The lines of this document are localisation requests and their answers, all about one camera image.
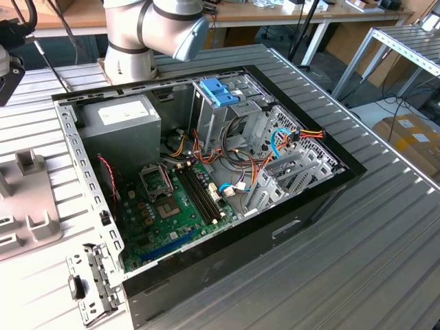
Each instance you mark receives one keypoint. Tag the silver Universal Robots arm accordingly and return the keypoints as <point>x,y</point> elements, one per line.
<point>123,34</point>

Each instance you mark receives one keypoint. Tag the silver disk bay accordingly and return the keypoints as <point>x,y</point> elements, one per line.
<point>299,178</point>

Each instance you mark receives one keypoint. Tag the white motherboard connector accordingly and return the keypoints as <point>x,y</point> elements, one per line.
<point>214,192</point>

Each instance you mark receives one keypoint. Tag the black RAM slot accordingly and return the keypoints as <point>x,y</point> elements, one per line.
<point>195,196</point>
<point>205,191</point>
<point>202,192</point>
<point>198,194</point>

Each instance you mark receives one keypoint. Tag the silver optical drive cage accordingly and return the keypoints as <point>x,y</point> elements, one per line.
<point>213,117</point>

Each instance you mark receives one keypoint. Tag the thin locking lever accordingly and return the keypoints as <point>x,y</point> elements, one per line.
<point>168,179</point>

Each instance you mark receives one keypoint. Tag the CPU socket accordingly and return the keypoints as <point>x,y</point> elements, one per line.
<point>167,209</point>

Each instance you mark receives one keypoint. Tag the green motherboard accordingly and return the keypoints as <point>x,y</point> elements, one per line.
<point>161,233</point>

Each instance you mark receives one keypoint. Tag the blue expansion slot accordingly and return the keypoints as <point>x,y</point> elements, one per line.
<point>168,245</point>

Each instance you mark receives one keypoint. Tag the open black PC case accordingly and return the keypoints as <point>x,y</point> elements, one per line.
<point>240,264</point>

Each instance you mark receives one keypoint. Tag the grey power supply unit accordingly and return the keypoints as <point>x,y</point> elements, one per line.
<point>120,144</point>

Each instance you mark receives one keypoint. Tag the black case fan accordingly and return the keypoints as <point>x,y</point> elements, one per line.
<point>107,192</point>

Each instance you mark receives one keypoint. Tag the wooden desk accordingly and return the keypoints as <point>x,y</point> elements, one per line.
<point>261,15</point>

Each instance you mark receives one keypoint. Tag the black tripod stand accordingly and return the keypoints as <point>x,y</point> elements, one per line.
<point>302,31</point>

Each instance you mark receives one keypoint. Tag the brown cardboard panel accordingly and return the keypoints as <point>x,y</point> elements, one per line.
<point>343,38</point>

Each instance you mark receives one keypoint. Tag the cardboard box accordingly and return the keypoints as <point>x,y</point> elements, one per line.
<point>405,137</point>

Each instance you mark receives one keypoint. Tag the black case latch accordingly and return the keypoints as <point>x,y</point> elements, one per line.
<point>77,287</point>

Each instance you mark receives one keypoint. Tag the grey parts rack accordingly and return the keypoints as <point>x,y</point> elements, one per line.
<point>31,206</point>

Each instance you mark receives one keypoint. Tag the wooden box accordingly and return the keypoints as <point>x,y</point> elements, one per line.
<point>60,4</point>

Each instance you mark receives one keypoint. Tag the blue plastic drive bracket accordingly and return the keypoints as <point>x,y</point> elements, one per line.
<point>214,91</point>

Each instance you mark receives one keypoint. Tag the aluminium frame table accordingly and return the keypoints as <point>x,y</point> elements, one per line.
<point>402,41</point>

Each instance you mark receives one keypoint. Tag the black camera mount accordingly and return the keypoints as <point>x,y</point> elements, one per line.
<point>12,86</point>

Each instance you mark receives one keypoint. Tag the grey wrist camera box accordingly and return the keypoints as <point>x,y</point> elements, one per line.
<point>3,62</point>

